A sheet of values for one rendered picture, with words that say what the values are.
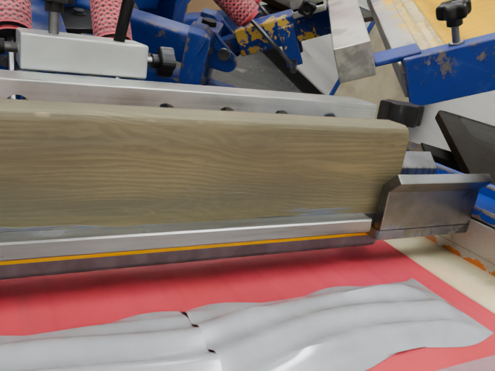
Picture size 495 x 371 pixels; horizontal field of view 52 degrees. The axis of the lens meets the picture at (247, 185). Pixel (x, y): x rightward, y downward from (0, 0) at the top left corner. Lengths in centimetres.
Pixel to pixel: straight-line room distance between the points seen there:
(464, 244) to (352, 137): 15
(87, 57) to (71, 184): 28
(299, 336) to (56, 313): 13
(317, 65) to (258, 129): 336
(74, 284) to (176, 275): 6
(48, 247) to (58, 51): 30
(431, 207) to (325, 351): 17
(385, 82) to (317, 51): 83
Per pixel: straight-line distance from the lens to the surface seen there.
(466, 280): 42
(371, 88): 305
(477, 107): 267
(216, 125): 30
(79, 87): 50
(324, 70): 359
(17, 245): 28
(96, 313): 29
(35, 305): 30
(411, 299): 36
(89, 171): 28
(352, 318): 31
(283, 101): 58
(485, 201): 47
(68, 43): 55
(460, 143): 115
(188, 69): 96
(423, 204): 40
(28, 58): 54
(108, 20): 71
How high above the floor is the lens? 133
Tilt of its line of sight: 32 degrees down
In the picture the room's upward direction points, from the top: 18 degrees clockwise
